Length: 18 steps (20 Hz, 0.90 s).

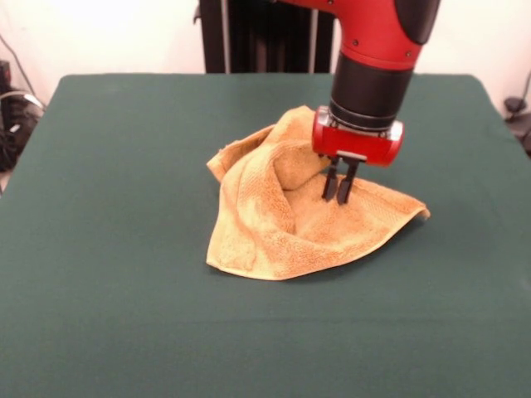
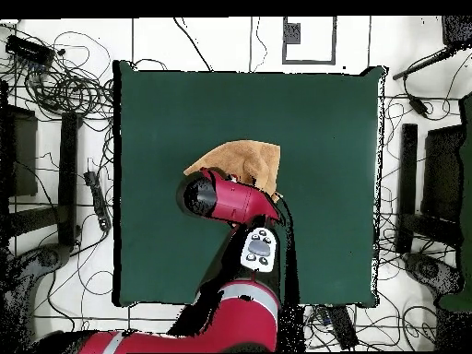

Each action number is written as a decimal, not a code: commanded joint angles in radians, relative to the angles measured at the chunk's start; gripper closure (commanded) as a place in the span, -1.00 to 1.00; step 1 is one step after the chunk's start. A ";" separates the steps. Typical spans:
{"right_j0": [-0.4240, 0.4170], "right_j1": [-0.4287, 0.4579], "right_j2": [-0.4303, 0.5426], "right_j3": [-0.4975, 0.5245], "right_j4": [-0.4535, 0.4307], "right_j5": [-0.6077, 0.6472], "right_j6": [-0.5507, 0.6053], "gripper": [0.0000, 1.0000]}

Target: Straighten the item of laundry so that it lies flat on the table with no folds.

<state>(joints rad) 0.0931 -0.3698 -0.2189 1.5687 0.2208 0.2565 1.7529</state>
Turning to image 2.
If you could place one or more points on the small black power strip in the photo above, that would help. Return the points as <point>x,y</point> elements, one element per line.
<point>97,199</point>

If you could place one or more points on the grey square frame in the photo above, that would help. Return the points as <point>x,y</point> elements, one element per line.
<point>284,51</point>

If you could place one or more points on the black tripod rod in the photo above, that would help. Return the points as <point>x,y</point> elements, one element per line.
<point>424,63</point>

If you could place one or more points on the black speckled box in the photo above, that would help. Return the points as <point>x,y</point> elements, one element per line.
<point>457,31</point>

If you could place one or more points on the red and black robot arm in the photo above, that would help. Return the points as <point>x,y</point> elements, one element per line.
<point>239,324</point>

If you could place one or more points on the black oblong box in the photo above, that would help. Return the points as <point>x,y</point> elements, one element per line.
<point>343,326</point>

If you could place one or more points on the black power adapter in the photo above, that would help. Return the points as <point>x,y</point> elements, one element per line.
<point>418,106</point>

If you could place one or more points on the black flat box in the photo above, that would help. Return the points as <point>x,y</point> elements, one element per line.
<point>442,173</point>
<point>22,155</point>

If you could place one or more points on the black chair base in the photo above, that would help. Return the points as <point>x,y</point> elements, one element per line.
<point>49,258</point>
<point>427,269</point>

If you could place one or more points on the long black bar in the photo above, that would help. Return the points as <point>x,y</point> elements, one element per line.
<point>68,177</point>
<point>408,166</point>

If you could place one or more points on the dark green table cloth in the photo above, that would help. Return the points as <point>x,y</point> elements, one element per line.
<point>166,129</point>

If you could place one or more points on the orange terry towel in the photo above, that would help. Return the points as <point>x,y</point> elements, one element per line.
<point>239,158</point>

